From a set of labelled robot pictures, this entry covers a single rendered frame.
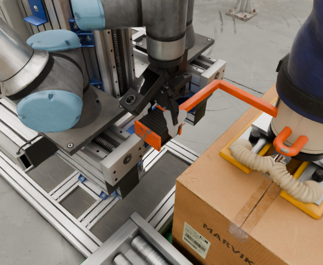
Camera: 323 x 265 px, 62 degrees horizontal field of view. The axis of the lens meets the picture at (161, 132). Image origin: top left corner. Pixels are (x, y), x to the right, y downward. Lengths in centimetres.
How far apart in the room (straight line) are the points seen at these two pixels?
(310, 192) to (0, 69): 67
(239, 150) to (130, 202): 95
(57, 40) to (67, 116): 18
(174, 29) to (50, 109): 27
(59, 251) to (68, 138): 109
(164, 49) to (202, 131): 168
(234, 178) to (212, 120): 153
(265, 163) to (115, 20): 47
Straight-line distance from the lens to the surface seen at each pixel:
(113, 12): 48
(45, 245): 179
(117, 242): 105
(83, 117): 75
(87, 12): 48
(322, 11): 59
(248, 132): 85
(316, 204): 77
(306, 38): 63
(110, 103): 82
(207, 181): 75
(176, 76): 60
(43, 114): 56
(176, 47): 52
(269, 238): 71
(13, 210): 198
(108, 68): 93
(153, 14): 48
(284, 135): 71
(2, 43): 53
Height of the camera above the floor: 157
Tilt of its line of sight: 47 degrees down
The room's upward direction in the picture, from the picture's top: straight up
